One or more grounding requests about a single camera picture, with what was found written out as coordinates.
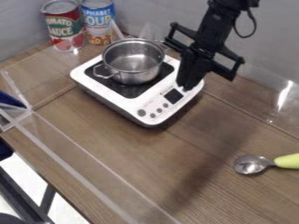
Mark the silver metal pot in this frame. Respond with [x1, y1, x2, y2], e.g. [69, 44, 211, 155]
[93, 38, 166, 85]

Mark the white and black stove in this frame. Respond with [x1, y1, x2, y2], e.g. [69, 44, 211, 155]
[69, 56, 204, 127]

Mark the black metal table frame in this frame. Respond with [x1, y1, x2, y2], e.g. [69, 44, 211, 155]
[0, 167, 56, 224]

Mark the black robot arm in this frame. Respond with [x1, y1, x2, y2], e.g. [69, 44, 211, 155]
[164, 0, 259, 91]

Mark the alphabet soup can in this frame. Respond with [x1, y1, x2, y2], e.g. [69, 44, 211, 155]
[80, 0, 115, 46]

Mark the clear acrylic barrier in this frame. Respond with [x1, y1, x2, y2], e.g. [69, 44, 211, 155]
[0, 70, 183, 224]

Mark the tomato sauce can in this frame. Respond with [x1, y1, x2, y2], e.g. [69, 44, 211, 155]
[41, 0, 85, 52]

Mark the blue cloth object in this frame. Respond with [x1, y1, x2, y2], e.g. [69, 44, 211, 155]
[0, 90, 28, 162]

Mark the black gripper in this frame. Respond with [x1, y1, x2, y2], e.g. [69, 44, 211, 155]
[164, 7, 244, 91]

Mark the spoon with yellow handle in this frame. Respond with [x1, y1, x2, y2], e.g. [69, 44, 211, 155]
[234, 153, 299, 175]

